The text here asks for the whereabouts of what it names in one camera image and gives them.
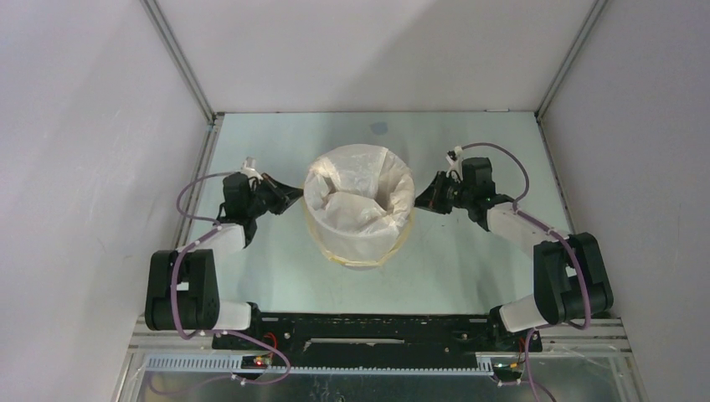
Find translucent cream trash bag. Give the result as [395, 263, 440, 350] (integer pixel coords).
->
[303, 144, 415, 262]

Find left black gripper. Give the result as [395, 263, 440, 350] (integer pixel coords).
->
[245, 173, 305, 219]

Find aluminium frame post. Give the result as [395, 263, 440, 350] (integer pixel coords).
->
[140, 0, 216, 125]
[535, 0, 610, 124]

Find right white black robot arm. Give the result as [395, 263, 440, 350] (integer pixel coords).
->
[414, 157, 614, 350]

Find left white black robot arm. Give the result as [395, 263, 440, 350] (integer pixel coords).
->
[144, 170, 303, 349]

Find grey slotted cable duct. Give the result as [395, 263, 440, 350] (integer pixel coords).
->
[143, 353, 493, 376]

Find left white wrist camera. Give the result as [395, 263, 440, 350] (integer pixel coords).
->
[239, 157, 263, 181]

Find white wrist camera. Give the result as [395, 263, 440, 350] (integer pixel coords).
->
[239, 157, 263, 181]
[446, 146, 463, 182]

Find right aluminium frame post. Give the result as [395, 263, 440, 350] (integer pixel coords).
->
[535, 0, 610, 124]

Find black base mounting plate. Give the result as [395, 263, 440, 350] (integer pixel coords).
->
[244, 312, 526, 368]

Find left aluminium floor rail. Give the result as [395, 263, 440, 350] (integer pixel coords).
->
[172, 112, 225, 248]

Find left aluminium frame post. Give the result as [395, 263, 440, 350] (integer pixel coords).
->
[140, 0, 216, 125]

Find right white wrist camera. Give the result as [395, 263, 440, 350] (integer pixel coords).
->
[446, 146, 463, 182]

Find grey plastic trash bin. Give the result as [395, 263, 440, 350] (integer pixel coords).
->
[331, 258, 384, 271]

